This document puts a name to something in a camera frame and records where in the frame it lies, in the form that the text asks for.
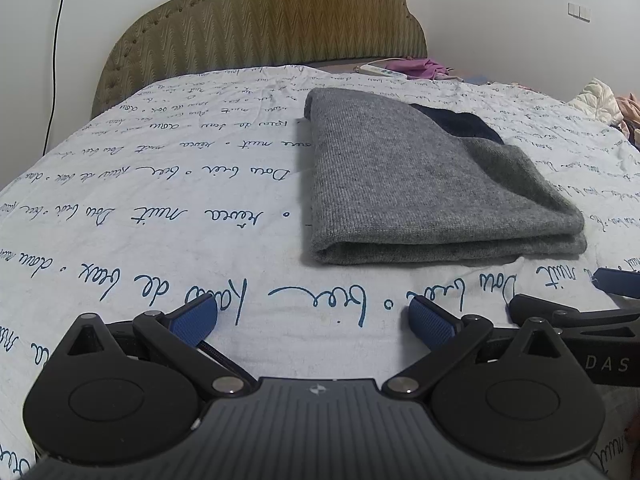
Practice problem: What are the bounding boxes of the grey sweater with navy sleeves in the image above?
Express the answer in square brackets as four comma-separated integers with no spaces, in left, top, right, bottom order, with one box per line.
[302,87,589,267]

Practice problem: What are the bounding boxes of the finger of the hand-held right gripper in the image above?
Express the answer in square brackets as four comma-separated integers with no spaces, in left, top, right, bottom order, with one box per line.
[591,268,640,299]
[508,293,640,336]

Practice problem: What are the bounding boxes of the white puffy jacket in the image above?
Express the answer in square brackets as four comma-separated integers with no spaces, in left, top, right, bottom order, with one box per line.
[566,77,626,127]

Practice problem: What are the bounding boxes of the black power cable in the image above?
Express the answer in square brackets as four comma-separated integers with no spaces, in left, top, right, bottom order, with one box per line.
[42,0,77,157]

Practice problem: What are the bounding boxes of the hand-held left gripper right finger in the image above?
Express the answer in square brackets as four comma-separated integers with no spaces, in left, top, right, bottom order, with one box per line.
[381,295,577,403]

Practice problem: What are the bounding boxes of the purple cloth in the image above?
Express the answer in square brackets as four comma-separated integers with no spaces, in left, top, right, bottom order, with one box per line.
[384,56,459,81]

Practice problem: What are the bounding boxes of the olive padded headboard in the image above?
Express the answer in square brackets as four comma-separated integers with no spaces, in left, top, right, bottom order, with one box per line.
[91,0,429,122]

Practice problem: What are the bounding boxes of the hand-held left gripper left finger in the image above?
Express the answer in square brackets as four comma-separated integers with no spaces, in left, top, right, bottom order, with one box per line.
[51,293,252,402]

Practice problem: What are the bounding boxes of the white script-printed bed sheet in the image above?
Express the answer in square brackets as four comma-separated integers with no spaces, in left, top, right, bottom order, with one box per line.
[0,62,640,480]

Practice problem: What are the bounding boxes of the pink clothes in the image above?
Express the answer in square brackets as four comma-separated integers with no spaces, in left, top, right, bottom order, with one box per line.
[614,92,640,137]

